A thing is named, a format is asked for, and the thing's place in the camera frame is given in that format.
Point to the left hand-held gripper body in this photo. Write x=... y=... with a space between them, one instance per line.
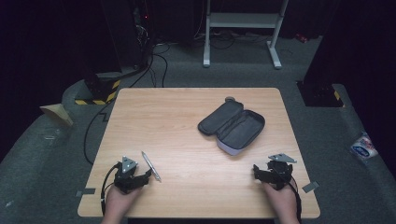
x=126 y=177

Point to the black yellow striped base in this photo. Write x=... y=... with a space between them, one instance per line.
x=101 y=90

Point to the small grey round disc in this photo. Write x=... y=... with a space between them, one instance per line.
x=229 y=99

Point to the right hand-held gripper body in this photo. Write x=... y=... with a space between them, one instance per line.
x=280 y=174

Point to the silver pen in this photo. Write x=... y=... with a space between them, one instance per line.
x=151 y=167

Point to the grey tape strip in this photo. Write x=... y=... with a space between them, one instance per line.
x=310 y=186
x=85 y=192

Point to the dark equipment rack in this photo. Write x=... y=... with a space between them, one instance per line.
x=130 y=31

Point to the beige cardboard piece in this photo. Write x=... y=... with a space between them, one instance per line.
x=57 y=112

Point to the white blue plastic packet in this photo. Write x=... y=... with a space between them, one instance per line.
x=363 y=146

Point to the small red object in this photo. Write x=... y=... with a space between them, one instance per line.
x=301 y=38

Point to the white metal stand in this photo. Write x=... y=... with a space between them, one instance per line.
x=241 y=21

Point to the dark grey open pencil case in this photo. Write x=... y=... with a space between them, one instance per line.
x=232 y=126

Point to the person's right hand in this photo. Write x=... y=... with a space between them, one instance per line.
x=281 y=202

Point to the black base with yellow corner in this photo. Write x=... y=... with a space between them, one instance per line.
x=320 y=95

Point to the person's left hand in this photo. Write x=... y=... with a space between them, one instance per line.
x=120 y=203

